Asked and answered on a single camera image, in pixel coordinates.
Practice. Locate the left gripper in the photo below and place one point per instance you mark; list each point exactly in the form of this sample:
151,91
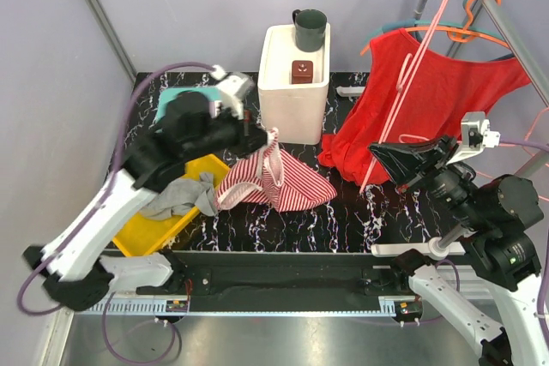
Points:
253,136

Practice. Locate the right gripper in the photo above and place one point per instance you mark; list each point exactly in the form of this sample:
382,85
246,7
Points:
402,160

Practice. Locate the red white striped tank top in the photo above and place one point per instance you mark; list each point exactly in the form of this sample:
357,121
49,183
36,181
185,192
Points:
272,176

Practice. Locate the grey tank top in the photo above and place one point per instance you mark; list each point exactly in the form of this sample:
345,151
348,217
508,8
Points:
180,196

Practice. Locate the pink wire hanger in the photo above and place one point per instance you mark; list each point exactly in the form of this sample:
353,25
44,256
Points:
409,68
532,143

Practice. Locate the pink wire hanger front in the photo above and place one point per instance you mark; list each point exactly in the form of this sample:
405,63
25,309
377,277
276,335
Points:
532,143

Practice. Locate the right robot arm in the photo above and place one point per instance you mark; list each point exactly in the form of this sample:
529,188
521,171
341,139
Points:
493,222

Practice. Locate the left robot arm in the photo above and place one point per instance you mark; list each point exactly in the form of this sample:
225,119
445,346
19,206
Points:
76,274

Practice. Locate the orange plastic hanger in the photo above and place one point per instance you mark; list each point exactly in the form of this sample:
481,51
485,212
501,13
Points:
456,32

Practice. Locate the teal tray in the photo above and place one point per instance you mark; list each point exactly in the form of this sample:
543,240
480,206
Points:
170,93

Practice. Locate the white foam box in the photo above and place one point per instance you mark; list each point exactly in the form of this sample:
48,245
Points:
296,110

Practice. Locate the white rack foot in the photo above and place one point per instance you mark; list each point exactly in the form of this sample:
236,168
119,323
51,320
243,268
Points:
429,249

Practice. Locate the brown square box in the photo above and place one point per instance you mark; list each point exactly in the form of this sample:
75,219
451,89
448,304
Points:
302,72

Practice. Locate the dark green mug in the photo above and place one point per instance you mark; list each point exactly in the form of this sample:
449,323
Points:
310,26

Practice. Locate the yellow plastic basket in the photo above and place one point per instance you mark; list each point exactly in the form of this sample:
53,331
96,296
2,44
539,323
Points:
141,236

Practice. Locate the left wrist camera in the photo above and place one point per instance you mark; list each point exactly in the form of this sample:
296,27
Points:
233,88

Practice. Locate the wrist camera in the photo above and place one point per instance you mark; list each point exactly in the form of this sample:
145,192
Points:
476,136
233,88

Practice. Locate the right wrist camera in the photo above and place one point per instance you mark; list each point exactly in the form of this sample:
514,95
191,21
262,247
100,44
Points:
476,136

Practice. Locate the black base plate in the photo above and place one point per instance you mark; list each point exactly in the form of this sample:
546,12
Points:
276,283

